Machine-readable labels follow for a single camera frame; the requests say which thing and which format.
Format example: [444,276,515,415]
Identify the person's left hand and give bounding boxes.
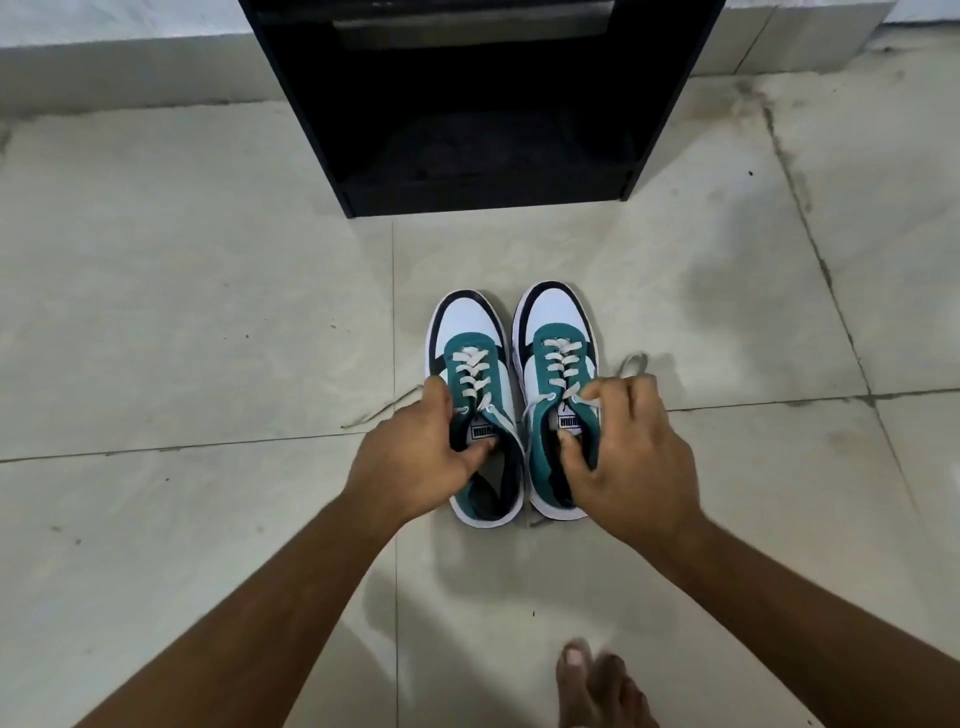
[342,375,501,531]

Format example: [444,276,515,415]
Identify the person's right hand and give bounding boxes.
[558,374,706,557]

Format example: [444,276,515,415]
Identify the person's right forearm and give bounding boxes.
[637,513,960,728]

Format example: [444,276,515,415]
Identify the person's bare foot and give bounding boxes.
[555,638,663,728]

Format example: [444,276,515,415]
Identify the teal white sneaker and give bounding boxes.
[340,289,527,531]
[511,280,651,528]

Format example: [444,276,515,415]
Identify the person's left forearm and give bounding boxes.
[73,491,410,728]

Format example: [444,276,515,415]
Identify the black open cabinet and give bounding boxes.
[237,0,728,219]

